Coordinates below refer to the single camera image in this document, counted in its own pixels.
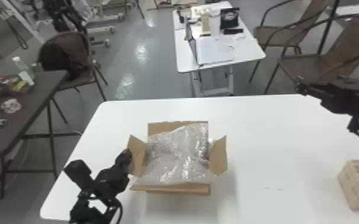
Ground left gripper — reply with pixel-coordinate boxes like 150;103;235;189
95;148;134;201

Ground clear bubble wrap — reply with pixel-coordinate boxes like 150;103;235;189
139;122;214;185

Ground cardboard box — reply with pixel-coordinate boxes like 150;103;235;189
126;120;229;197

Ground dark side table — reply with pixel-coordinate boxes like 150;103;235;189
0;69;84;201

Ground brown chair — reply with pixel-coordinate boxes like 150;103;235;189
263;13;359;95
249;0;335;85
36;30;109;125

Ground clear bottle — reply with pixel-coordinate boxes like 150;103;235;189
11;55;36;87

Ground white side table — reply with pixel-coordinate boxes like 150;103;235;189
172;1;267;98

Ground beige packet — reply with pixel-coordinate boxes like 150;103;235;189
336;159;359;212

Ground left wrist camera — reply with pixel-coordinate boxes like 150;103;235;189
63;159;95;198

